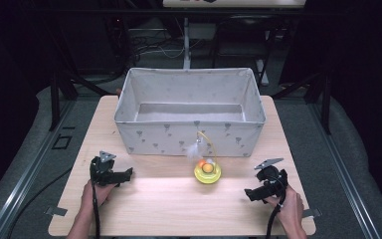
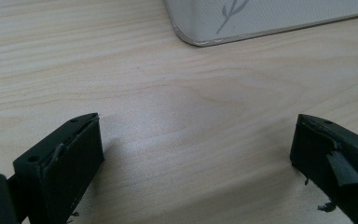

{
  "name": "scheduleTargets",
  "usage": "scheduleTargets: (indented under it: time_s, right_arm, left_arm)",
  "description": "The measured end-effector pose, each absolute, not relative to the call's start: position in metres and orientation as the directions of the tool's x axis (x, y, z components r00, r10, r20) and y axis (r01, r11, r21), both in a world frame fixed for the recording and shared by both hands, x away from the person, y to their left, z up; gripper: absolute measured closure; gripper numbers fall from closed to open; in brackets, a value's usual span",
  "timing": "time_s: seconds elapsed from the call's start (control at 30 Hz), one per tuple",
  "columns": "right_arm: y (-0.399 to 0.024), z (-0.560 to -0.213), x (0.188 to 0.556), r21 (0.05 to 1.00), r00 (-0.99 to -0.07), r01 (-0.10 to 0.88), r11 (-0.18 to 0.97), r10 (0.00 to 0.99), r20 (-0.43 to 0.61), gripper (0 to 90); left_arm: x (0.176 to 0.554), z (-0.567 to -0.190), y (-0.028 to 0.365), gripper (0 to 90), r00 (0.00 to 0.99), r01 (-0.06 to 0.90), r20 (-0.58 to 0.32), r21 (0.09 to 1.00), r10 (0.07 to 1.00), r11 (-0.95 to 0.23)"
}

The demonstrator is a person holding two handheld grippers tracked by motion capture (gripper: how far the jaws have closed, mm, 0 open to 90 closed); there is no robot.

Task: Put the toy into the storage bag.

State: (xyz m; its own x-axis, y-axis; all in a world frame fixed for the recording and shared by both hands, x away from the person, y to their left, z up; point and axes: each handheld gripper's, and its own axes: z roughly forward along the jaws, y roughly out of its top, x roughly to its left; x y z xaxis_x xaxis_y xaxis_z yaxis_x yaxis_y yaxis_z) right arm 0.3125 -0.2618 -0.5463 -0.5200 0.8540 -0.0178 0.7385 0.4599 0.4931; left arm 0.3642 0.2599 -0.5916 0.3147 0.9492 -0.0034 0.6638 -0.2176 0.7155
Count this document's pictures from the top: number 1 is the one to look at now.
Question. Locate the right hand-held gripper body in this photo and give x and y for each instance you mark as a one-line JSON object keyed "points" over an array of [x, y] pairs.
{"points": [[275, 181]]}

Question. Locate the grey metal table bracket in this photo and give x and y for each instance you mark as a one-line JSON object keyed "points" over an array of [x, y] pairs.
{"points": [[312, 213], [56, 211]]}

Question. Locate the black metal stand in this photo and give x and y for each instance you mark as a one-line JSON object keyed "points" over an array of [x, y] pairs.
{"points": [[326, 99], [54, 99]]}

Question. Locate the yellow cat toy with feather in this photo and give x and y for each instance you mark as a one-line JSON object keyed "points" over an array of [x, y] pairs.
{"points": [[207, 176]]}

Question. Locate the person's right hand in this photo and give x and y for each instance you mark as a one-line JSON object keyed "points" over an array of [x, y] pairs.
{"points": [[291, 209]]}

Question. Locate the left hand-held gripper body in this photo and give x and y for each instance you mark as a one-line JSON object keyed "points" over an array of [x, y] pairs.
{"points": [[101, 172]]}

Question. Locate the white metal post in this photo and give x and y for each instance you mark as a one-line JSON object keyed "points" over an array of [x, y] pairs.
{"points": [[186, 46]]}

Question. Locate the black chair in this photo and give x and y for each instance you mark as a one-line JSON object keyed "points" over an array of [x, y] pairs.
{"points": [[238, 46]]}

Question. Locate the white printed fabric storage box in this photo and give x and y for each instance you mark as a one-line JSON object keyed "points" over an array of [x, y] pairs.
{"points": [[165, 139]]}

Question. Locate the light background table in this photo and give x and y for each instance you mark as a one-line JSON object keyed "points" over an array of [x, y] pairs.
{"points": [[233, 3]]}

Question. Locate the person's left hand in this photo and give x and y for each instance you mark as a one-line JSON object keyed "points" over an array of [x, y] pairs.
{"points": [[89, 197]]}

